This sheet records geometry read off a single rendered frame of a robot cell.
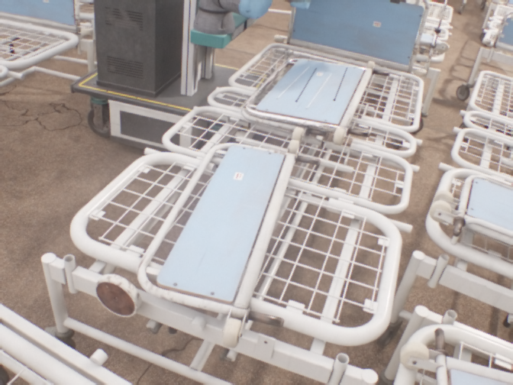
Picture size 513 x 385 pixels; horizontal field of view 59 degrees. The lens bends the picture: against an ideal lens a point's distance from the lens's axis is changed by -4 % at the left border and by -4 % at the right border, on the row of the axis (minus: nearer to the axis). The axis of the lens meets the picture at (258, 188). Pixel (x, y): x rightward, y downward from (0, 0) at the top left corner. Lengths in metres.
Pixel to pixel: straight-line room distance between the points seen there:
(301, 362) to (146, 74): 1.70
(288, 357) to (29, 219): 1.43
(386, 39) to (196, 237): 1.84
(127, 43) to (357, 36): 1.25
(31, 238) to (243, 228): 1.09
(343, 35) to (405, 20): 0.35
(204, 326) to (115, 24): 1.66
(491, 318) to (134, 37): 2.01
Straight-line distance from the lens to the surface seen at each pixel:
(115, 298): 1.21
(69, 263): 1.30
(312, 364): 1.15
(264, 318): 1.10
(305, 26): 2.85
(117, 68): 2.52
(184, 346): 1.69
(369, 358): 1.77
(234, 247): 1.25
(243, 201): 1.40
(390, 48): 2.80
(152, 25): 2.35
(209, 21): 2.18
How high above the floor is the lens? 1.36
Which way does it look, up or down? 35 degrees down
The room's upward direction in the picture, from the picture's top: 8 degrees clockwise
